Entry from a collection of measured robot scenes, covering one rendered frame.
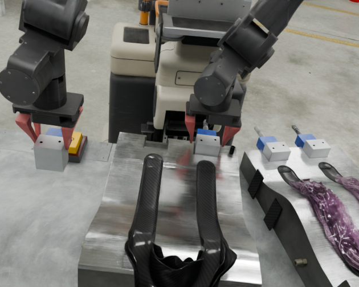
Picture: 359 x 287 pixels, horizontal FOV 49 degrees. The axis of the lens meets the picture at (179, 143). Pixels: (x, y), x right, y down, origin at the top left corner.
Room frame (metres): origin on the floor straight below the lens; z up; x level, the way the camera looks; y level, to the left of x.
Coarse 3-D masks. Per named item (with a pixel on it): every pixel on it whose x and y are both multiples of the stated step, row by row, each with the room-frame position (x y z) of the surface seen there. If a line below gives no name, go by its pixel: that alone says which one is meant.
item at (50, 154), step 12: (48, 132) 0.57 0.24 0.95; (60, 132) 0.58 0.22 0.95; (36, 144) 0.52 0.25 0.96; (48, 144) 0.53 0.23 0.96; (60, 144) 0.53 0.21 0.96; (36, 156) 0.51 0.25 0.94; (48, 156) 0.52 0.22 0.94; (60, 156) 0.52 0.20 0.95; (36, 168) 0.52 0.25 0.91; (48, 168) 0.52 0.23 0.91; (60, 168) 0.52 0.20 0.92
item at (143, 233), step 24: (144, 168) 0.59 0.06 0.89; (144, 192) 0.53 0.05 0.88; (216, 192) 0.55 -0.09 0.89; (144, 216) 0.46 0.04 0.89; (216, 216) 0.49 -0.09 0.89; (144, 240) 0.39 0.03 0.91; (216, 240) 0.41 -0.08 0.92; (144, 264) 0.36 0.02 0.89; (168, 264) 0.34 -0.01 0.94; (192, 264) 0.34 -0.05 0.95; (216, 264) 0.38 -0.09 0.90
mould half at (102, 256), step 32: (128, 160) 0.60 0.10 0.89; (192, 160) 0.63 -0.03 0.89; (224, 160) 0.65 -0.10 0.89; (128, 192) 0.52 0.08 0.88; (160, 192) 0.53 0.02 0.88; (192, 192) 0.54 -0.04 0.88; (224, 192) 0.56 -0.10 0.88; (96, 224) 0.40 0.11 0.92; (128, 224) 0.41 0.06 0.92; (160, 224) 0.43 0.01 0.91; (192, 224) 0.45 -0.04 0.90; (224, 224) 0.47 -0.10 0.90; (96, 256) 0.33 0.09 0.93; (192, 256) 0.36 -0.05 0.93; (256, 256) 0.38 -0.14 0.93
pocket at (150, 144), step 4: (144, 140) 0.68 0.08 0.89; (168, 140) 0.69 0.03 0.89; (144, 144) 0.69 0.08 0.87; (148, 144) 0.69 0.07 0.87; (152, 144) 0.69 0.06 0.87; (156, 144) 0.69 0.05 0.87; (160, 144) 0.69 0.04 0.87; (164, 144) 0.69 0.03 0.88; (168, 144) 0.69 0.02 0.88; (148, 148) 0.68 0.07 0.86; (152, 148) 0.68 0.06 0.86; (156, 148) 0.69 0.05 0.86; (160, 148) 0.69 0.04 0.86; (164, 148) 0.69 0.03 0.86
